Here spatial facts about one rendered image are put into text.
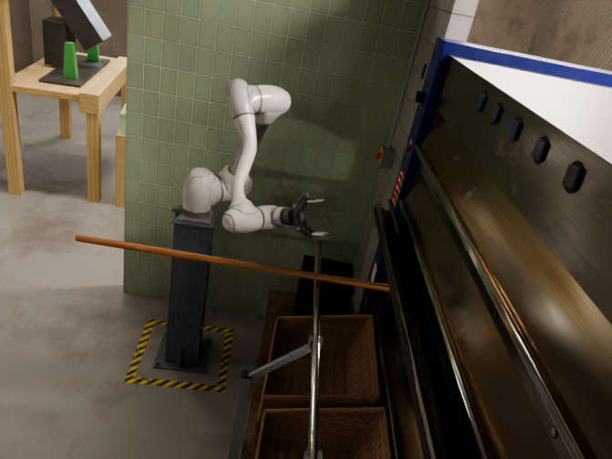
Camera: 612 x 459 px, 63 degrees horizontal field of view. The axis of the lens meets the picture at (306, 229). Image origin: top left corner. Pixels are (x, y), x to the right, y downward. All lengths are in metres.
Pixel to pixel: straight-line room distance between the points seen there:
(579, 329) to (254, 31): 2.43
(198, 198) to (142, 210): 0.89
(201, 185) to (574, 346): 2.04
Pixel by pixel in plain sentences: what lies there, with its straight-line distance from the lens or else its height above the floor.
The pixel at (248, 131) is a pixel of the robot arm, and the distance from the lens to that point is 2.31.
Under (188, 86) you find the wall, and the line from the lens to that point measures 3.16.
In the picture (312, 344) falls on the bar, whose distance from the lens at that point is 1.79.
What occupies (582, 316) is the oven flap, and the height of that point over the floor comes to 1.84.
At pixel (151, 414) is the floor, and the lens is 3.07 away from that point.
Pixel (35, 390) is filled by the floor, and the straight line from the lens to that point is 3.27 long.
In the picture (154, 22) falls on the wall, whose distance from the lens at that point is 3.15.
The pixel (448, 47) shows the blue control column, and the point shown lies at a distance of 2.24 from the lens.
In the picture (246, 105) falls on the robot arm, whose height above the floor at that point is 1.72.
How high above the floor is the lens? 2.31
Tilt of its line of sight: 27 degrees down
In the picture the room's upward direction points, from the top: 12 degrees clockwise
